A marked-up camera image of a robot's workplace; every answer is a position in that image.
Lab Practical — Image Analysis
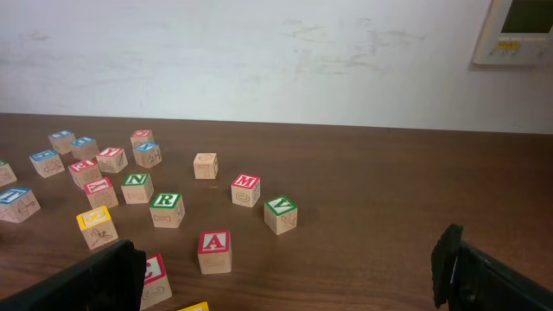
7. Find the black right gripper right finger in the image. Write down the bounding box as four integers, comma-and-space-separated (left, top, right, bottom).
431, 224, 552, 311

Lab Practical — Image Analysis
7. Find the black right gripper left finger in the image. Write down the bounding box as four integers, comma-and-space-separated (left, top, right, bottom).
1, 240, 146, 311

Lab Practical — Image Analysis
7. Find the green letter R block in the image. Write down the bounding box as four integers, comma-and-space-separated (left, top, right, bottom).
149, 193, 185, 228

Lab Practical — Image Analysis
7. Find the red number 3 block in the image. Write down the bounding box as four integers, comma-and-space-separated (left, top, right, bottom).
140, 254, 172, 311

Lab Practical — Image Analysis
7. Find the yellow block centre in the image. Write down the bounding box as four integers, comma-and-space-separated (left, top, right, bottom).
76, 206, 118, 250

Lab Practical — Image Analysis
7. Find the red letter Y block lower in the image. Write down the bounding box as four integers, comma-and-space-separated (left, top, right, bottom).
83, 177, 118, 209

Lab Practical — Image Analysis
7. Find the red letter y block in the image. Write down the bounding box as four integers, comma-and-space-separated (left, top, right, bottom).
83, 177, 118, 209
96, 147, 128, 174

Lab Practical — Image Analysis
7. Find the green letter N block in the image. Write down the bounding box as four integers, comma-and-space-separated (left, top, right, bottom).
121, 173, 154, 204

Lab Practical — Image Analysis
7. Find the yellow letter S block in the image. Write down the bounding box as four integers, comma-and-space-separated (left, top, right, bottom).
178, 301, 209, 311

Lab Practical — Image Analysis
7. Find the red letter A block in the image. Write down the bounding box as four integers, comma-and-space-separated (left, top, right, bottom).
198, 230, 232, 275

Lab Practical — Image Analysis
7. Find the red letter E block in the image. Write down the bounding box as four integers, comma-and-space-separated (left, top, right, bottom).
68, 160, 103, 189

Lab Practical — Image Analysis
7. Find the red letter Y block upper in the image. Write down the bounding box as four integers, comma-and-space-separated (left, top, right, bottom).
96, 147, 128, 174

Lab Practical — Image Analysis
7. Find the blue letter T block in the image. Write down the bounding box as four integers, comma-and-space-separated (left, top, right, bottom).
0, 187, 41, 223

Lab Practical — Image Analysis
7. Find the blue letter X block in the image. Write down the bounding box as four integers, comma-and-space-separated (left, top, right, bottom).
133, 142, 162, 168

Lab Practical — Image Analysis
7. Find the blue letter H block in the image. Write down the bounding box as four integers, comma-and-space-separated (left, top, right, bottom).
29, 149, 65, 178

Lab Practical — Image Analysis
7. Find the blue letter D block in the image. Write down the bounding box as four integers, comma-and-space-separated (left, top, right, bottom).
70, 136, 99, 161

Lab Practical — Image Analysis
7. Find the red letter Q block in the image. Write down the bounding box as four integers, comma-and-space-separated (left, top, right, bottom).
130, 130, 155, 147

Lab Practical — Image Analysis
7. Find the plain wooden block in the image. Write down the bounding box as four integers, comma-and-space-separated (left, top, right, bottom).
194, 153, 219, 179

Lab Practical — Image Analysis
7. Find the blue block top left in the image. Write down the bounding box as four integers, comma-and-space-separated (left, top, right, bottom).
48, 130, 75, 155

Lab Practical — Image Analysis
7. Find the green letter Z block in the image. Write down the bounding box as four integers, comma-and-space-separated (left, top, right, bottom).
0, 159, 17, 187

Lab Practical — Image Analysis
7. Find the red letter M block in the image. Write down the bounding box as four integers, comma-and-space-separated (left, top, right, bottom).
231, 174, 261, 207

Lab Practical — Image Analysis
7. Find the green letter V block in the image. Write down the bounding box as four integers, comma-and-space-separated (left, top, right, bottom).
264, 195, 298, 235

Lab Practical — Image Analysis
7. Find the beige wall thermostat panel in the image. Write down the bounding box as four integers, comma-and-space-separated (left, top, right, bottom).
472, 0, 552, 66

